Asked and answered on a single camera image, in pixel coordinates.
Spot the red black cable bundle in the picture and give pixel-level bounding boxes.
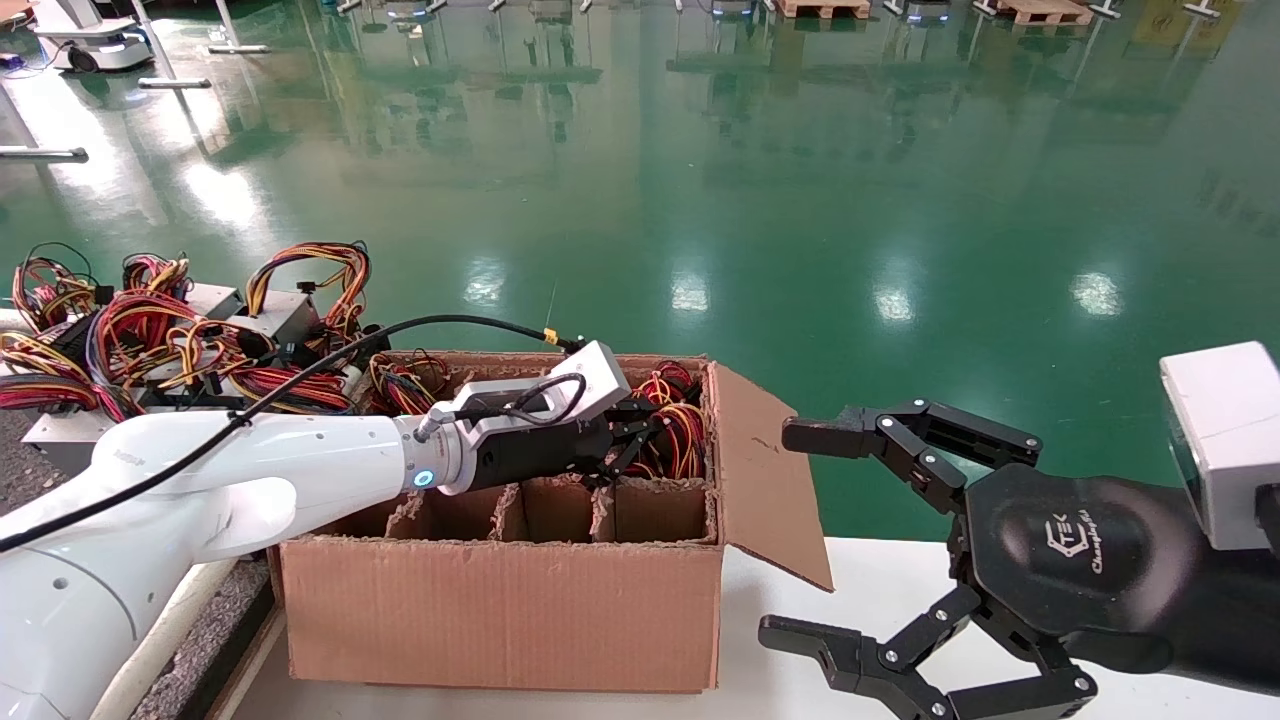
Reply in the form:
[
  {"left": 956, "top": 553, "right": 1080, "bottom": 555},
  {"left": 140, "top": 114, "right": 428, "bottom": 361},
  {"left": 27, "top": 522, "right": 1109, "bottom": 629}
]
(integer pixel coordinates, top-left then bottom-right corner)
[{"left": 225, "top": 362, "right": 358, "bottom": 414}]

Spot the plain grey power supply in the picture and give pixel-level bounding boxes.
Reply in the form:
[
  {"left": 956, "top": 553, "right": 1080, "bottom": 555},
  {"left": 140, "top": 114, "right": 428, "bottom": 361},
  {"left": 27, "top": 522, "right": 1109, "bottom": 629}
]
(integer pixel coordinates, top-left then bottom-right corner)
[{"left": 22, "top": 410, "right": 131, "bottom": 476}]

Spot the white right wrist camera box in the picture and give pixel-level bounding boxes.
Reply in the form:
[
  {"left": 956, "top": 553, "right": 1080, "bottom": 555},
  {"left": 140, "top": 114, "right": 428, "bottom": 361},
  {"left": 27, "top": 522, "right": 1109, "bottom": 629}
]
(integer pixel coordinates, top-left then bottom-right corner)
[{"left": 1160, "top": 342, "right": 1280, "bottom": 553}]

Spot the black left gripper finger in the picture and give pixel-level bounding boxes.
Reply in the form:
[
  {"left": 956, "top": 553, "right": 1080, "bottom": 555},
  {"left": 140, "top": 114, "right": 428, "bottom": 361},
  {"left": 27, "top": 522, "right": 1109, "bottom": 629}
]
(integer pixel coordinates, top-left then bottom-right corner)
[
  {"left": 605, "top": 398, "right": 666, "bottom": 441},
  {"left": 598, "top": 432, "right": 661, "bottom": 486}
]

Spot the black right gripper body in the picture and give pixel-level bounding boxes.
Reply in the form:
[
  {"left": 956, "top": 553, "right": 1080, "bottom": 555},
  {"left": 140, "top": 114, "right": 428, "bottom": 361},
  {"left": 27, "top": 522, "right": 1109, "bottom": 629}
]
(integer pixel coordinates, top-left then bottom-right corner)
[{"left": 950, "top": 465, "right": 1280, "bottom": 693}]

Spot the white table leg with foot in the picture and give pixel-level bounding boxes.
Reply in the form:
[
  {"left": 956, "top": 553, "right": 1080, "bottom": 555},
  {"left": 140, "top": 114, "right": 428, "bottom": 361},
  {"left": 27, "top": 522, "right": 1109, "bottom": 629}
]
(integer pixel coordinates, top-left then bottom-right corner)
[
  {"left": 130, "top": 0, "right": 213, "bottom": 89},
  {"left": 0, "top": 85, "right": 89, "bottom": 163},
  {"left": 205, "top": 0, "right": 271, "bottom": 54}
]

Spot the power supply with coloured cables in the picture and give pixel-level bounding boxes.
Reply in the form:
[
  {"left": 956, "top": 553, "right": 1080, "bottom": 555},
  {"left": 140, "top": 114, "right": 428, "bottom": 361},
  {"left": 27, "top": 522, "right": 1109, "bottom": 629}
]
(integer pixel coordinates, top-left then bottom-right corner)
[
  {"left": 622, "top": 400, "right": 707, "bottom": 481},
  {"left": 368, "top": 350, "right": 451, "bottom": 417},
  {"left": 640, "top": 362, "right": 706, "bottom": 406}
]

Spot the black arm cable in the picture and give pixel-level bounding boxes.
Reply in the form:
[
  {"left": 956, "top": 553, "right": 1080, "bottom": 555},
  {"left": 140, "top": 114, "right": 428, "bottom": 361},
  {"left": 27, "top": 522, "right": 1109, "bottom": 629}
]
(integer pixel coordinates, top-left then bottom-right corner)
[{"left": 0, "top": 314, "right": 589, "bottom": 554}]

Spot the orange yellow looped cable bundle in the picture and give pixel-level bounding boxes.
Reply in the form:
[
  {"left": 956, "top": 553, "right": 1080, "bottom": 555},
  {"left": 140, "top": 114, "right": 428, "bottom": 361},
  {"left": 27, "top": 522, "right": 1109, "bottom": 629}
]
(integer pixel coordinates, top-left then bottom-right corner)
[{"left": 245, "top": 242, "right": 373, "bottom": 366}]

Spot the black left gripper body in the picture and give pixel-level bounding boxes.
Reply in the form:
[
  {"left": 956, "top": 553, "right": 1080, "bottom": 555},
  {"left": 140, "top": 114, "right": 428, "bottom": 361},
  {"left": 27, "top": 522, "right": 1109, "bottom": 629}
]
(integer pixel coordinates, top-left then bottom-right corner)
[{"left": 470, "top": 415, "right": 613, "bottom": 493}]

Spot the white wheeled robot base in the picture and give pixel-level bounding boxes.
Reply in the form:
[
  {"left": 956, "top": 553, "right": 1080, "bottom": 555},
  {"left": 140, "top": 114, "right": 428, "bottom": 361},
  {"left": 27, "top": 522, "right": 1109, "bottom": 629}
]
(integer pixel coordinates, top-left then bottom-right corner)
[{"left": 30, "top": 0, "right": 153, "bottom": 73}]

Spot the cardboard divider grid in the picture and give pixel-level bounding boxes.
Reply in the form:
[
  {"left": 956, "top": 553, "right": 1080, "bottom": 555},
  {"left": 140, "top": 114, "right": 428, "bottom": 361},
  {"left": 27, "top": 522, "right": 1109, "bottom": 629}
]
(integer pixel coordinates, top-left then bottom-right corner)
[{"left": 385, "top": 365, "right": 716, "bottom": 544}]

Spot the brown cardboard box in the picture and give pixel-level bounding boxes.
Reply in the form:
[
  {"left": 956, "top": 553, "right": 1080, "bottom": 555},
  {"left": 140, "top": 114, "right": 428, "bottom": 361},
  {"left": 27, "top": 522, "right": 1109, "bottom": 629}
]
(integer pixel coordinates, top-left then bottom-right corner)
[{"left": 270, "top": 350, "right": 836, "bottom": 694}]

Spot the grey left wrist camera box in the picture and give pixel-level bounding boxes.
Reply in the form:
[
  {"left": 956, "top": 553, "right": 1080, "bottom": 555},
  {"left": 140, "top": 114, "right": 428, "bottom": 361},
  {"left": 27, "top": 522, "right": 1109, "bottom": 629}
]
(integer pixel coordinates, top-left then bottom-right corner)
[{"left": 455, "top": 340, "right": 633, "bottom": 451}]

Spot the silver power supply unit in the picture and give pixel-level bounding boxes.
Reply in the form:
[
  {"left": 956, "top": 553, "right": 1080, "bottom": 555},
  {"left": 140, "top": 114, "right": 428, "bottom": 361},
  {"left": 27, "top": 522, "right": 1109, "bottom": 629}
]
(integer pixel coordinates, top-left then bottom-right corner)
[
  {"left": 225, "top": 290, "right": 323, "bottom": 347},
  {"left": 185, "top": 283, "right": 246, "bottom": 321}
]

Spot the red yellow purple cable bundle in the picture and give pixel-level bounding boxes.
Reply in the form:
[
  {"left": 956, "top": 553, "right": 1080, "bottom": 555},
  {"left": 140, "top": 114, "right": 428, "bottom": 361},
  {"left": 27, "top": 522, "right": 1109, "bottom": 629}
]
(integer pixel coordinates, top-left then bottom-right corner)
[{"left": 0, "top": 330, "right": 146, "bottom": 423}]

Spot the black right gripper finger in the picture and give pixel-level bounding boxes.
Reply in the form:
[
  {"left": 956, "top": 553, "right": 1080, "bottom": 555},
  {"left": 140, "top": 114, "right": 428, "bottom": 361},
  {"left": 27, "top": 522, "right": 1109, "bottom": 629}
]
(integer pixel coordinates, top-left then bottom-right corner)
[
  {"left": 782, "top": 400, "right": 1043, "bottom": 516},
  {"left": 758, "top": 585, "right": 1098, "bottom": 720}
]

